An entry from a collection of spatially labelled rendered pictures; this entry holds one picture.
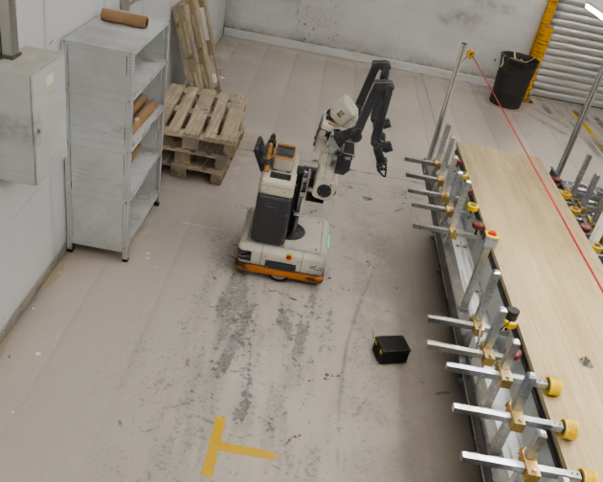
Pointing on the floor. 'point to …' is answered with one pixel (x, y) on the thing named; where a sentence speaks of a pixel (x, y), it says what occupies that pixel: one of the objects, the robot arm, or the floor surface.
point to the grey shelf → (112, 129)
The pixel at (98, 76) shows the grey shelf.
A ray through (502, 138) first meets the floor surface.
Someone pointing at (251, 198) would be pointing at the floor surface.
